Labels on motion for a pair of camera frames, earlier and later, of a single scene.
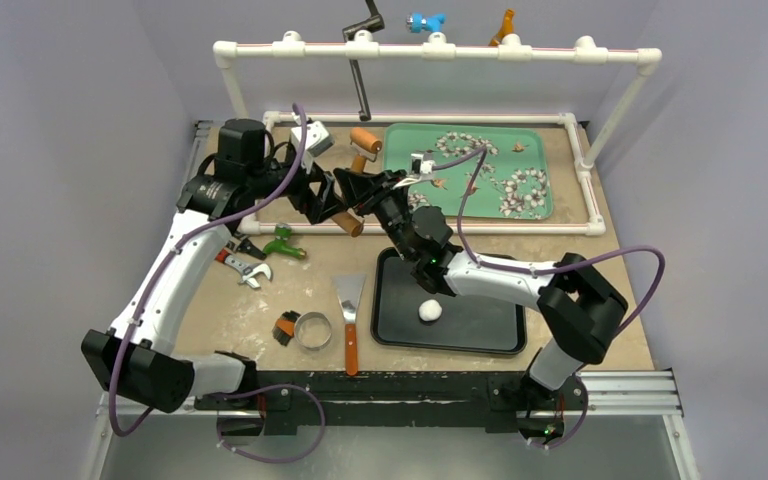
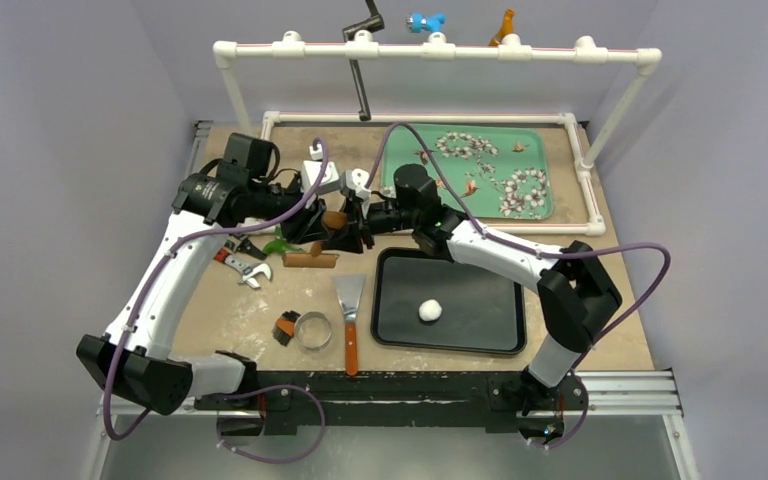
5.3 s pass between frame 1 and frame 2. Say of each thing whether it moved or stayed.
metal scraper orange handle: stayed
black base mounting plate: stayed
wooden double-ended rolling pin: moved
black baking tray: stayed
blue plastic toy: stayed
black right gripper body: moved
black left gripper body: moved
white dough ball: stayed
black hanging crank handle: stayed
